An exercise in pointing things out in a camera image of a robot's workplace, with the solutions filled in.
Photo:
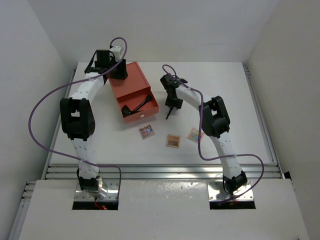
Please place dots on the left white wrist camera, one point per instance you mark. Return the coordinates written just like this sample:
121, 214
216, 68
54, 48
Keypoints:
117, 51

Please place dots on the aluminium rail frame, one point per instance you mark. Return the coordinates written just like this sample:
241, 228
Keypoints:
249, 130

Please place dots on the colourful eyeshadow palette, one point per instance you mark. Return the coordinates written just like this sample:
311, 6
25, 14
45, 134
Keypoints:
194, 135

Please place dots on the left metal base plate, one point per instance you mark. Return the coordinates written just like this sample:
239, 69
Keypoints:
108, 193

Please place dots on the white front cover panel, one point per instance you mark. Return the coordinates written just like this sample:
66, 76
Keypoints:
159, 210

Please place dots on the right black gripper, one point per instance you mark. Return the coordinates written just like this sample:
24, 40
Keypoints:
171, 103

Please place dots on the brown quad eyeshadow palette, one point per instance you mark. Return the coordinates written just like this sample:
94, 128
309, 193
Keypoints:
173, 141

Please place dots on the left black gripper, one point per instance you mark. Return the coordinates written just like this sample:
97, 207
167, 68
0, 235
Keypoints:
121, 73

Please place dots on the orange drawer box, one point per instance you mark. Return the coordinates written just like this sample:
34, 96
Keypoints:
132, 91

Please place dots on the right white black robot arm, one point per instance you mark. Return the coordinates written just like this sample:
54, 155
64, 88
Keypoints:
215, 123

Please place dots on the round-pan eyeshadow palette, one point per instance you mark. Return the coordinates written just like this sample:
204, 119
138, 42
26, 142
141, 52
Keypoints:
146, 132

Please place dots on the small black makeup brush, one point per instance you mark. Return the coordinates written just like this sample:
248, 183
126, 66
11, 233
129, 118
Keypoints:
148, 99

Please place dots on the thin black makeup brush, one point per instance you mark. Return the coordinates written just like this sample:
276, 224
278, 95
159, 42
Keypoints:
170, 110

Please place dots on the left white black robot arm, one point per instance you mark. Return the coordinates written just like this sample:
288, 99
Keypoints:
77, 119

